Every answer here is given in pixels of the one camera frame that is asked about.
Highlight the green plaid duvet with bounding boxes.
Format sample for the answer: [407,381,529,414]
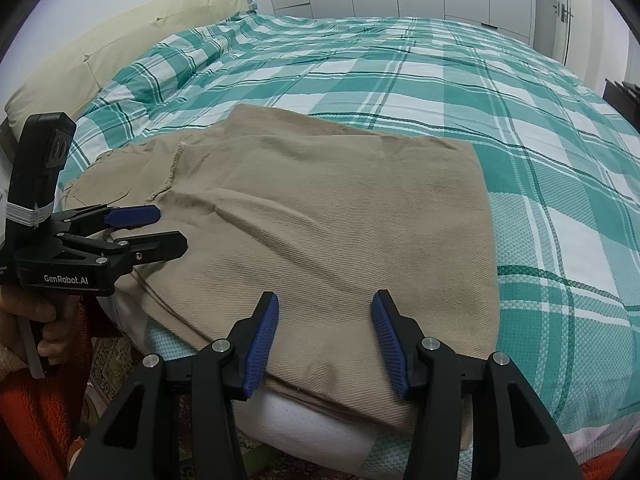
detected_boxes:
[65,10,640,478]

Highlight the pale bed sheet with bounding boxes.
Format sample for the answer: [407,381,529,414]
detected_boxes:
[140,320,476,479]

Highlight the person's left hand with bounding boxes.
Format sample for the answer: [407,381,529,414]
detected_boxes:
[0,290,80,375]

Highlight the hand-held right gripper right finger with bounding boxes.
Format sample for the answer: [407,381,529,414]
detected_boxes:
[371,290,583,480]

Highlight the patterned rug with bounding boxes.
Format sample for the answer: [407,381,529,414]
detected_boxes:
[82,335,156,441]

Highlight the dark wooden dresser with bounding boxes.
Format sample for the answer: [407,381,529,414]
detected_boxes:
[602,77,640,136]

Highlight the cream padded headboard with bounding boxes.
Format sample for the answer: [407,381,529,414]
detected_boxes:
[4,0,251,131]

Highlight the khaki pants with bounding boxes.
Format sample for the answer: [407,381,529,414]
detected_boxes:
[62,104,501,448]

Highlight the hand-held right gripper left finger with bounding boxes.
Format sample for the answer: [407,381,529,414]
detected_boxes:
[67,291,280,480]

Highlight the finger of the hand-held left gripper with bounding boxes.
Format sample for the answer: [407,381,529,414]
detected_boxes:
[50,204,162,235]
[56,231,189,274]

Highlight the green plaid pillow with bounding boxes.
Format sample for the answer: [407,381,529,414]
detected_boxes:
[75,24,246,136]

